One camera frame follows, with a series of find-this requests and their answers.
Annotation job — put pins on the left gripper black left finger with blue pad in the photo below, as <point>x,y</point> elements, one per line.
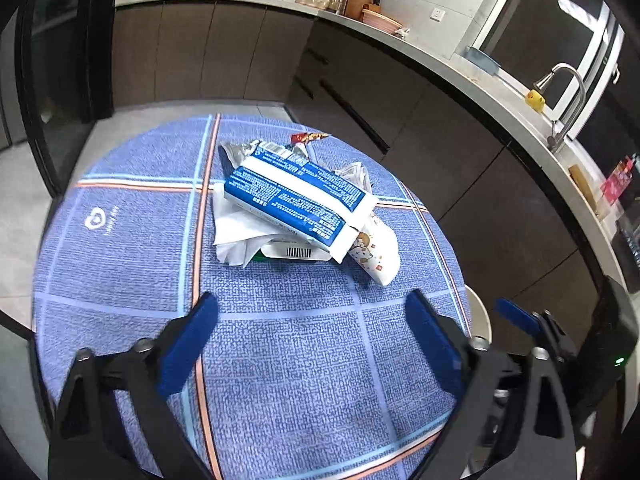
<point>89,439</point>

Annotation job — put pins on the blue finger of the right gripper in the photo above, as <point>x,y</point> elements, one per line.
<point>521,319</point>

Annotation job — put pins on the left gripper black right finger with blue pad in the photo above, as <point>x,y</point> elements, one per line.
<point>510,418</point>

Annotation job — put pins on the blue and white paper box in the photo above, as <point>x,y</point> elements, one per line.
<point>290,191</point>

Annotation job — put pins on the red snack wrapper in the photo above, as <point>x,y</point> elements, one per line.
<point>307,137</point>

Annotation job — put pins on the white cartoon paper cup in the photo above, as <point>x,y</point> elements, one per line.
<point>376,251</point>

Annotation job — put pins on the white round trash bin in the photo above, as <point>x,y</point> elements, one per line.
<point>481,325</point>

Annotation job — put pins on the dark kitchen cabinets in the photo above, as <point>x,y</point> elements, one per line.
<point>350,110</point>

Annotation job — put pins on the chrome kitchen faucet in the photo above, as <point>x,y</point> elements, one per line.
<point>569,106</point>

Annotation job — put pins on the pink soap bottle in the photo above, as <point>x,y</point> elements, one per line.
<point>618,180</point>

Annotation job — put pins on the white countertop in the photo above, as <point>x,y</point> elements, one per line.
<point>400,45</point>

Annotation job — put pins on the blue checked tablecloth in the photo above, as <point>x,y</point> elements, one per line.
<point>312,371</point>

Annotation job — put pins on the yellow rubber duck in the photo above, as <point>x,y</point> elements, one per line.
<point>535,100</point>

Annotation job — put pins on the blue dish tray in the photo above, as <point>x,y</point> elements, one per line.
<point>482,60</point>

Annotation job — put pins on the pink bowl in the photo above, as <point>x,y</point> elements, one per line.
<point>379,21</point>

